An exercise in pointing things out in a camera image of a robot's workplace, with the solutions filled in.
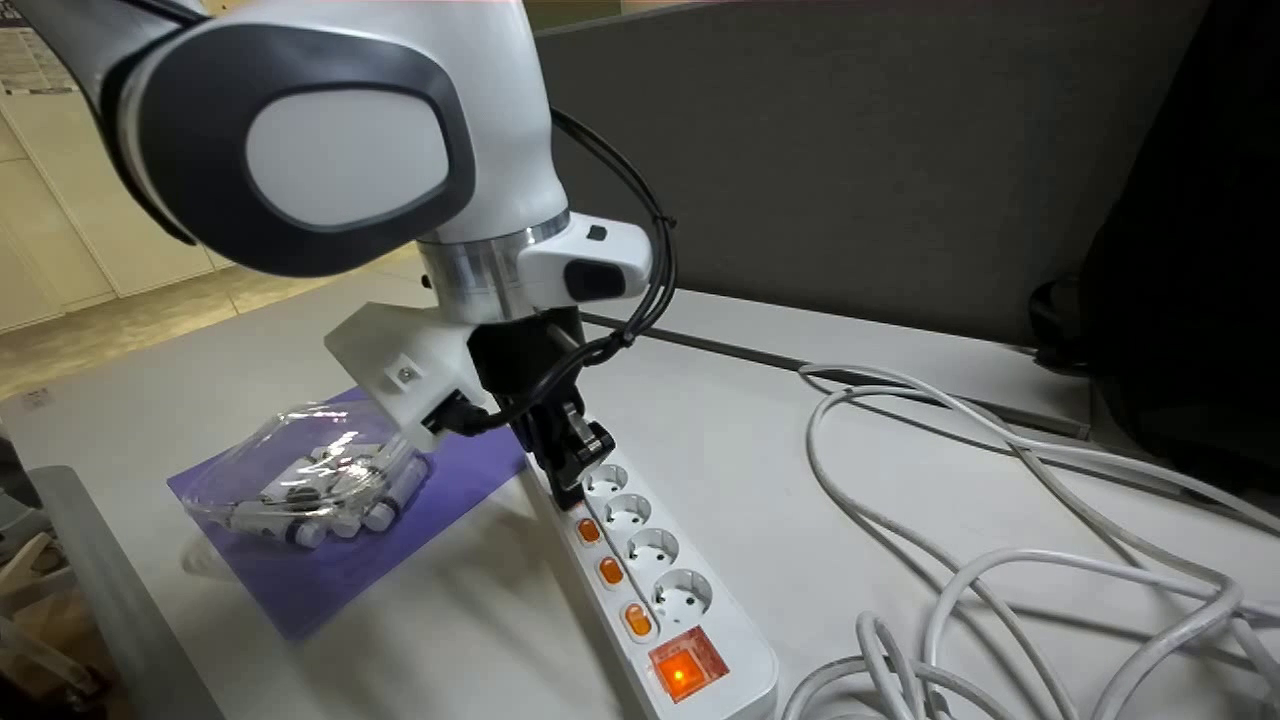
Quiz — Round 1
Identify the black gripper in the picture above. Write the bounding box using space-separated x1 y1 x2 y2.
468 307 617 507

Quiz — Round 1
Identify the white extension cord power strip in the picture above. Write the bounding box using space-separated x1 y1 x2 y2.
522 454 780 720

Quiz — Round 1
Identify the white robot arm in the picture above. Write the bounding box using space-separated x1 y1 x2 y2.
10 0 672 507

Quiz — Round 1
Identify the clear bag of white parts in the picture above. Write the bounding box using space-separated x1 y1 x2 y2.
175 392 431 552

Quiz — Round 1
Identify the grey desk divider panel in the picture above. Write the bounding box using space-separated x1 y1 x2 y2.
542 0 1207 340

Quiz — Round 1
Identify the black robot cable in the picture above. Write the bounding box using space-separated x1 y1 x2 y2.
424 107 680 441

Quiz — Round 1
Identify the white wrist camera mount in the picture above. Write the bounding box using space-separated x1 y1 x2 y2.
325 303 485 446

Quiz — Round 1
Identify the white power strip cable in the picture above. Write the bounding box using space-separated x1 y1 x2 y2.
777 360 1280 720

